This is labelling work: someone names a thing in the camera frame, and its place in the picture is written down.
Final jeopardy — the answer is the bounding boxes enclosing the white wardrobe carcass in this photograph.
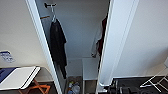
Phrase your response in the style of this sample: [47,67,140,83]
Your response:
[25,0,141,94]

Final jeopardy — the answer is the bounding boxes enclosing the red white varsity jacket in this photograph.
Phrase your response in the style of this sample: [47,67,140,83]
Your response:
[90,12,110,60]

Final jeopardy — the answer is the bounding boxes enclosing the black t-shirt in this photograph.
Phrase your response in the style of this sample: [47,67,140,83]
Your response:
[49,19,69,80]

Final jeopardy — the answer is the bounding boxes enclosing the brown basket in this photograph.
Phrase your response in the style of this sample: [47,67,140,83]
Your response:
[64,76,84,94]

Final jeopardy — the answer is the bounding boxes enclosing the white hanger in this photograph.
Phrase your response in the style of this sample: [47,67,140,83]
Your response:
[49,7,58,25]

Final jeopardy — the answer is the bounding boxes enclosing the orange label strip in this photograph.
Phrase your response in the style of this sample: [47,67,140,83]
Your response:
[39,14,51,20]

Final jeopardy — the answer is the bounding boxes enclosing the black wardrobe hook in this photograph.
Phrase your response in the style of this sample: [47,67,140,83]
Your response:
[44,2,58,10]

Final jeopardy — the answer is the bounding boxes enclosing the white folding table orange legs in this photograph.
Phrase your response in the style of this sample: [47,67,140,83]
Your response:
[0,65,52,94]

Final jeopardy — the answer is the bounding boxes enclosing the white folding chair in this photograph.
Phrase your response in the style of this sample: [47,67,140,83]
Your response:
[139,55,168,89]

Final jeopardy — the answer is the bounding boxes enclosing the blue cloth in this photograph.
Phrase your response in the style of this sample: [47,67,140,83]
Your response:
[0,67,18,84]

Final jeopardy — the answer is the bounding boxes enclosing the blue white wall sign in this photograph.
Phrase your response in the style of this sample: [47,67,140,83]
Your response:
[0,50,16,64]

